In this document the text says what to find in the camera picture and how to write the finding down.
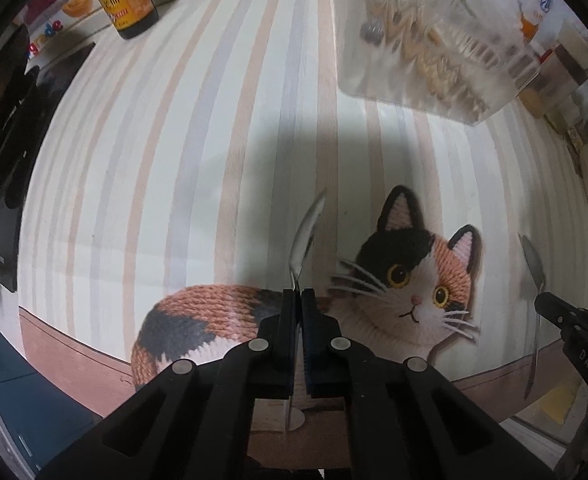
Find group of wooden chopsticks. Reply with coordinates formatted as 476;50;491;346
366;0;494;116

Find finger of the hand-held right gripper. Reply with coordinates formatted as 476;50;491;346
534;291;588;333

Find clear plastic container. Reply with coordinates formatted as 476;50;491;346
336;0;542;127

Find dark soy sauce bottle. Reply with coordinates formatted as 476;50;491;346
79;0;159;41

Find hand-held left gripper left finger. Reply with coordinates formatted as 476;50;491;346
39;287;297;480

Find striped cat print mat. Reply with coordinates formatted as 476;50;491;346
16;0;588;421

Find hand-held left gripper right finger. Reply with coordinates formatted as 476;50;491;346
301;288;557;480

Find colourful wall stickers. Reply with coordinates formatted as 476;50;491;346
14;0;105;61

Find blue cabinet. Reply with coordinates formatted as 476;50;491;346
0;300;100;461

